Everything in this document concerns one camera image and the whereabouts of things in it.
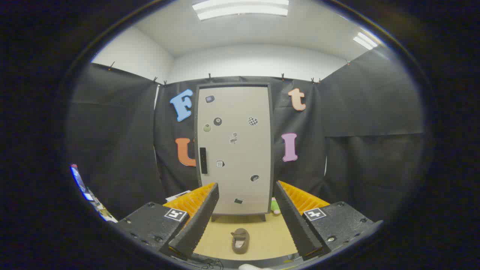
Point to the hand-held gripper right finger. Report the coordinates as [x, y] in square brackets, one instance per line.
[296, 225]

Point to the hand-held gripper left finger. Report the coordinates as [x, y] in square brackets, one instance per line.
[198, 221]

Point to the brown fuzzy shoe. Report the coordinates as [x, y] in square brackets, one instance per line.
[240, 245]

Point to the grey shoe cabinet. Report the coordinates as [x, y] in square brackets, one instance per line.
[232, 84]

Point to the pink and green plush toy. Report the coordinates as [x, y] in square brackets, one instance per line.
[275, 207]

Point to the white book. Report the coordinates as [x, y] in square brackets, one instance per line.
[178, 195]

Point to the cluttered white side table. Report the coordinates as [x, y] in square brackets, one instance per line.
[105, 213]

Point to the black backdrop cloth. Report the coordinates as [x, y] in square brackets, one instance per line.
[356, 150]

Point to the small ceiling light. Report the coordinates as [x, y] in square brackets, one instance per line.
[364, 40]

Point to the long ceiling light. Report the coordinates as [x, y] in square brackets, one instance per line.
[240, 9]

